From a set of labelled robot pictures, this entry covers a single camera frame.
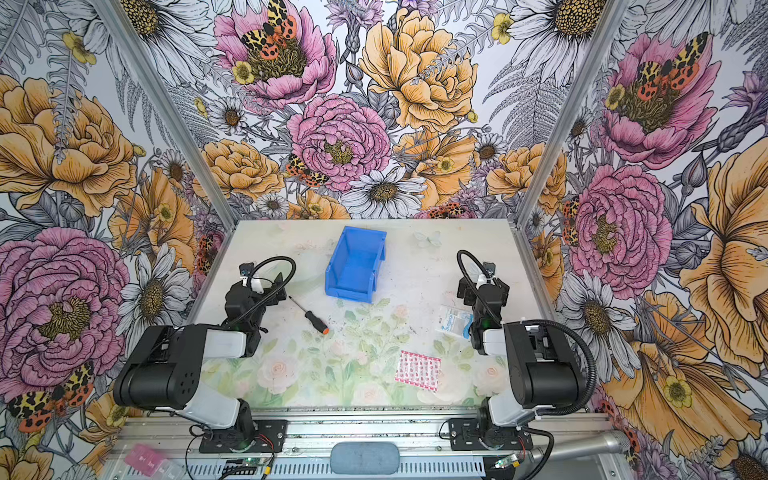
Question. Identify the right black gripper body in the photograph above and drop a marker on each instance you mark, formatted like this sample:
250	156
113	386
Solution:
482	294

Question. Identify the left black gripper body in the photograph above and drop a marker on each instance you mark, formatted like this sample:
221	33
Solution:
267	294

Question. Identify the orange black handled screwdriver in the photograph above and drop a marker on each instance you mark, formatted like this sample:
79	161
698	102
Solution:
317	323

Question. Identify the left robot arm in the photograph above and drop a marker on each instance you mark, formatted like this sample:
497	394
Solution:
163	371

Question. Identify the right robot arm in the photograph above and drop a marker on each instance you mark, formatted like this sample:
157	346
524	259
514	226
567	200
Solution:
550	370

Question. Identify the blue plastic bin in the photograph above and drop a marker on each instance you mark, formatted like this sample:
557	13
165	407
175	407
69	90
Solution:
354	267

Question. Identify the white blue sachet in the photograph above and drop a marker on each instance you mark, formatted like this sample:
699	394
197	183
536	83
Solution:
454	321

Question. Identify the pink patterned packet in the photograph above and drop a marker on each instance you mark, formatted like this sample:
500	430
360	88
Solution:
418	370

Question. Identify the green circuit board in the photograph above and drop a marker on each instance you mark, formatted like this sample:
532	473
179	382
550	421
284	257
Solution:
250	467

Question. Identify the pink box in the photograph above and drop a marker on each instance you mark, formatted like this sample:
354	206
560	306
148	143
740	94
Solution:
146	461

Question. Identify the grey oval pad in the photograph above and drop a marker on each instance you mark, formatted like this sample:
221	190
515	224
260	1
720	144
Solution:
365	458

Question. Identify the silver metal tube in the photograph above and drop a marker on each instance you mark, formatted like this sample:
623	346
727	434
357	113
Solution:
608	442

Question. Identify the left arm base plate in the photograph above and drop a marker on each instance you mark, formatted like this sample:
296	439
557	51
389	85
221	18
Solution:
265	436

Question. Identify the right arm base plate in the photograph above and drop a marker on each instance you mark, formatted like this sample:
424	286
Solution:
472	434

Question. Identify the aluminium rail frame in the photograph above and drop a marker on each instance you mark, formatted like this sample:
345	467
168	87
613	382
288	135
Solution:
312	433

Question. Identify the left corner aluminium post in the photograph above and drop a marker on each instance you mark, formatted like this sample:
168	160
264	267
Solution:
122	31

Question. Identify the corner aluminium post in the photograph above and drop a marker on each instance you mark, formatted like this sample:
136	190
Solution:
600	46
122	31

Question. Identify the right corner aluminium post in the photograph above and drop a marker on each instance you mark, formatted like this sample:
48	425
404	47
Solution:
600	46

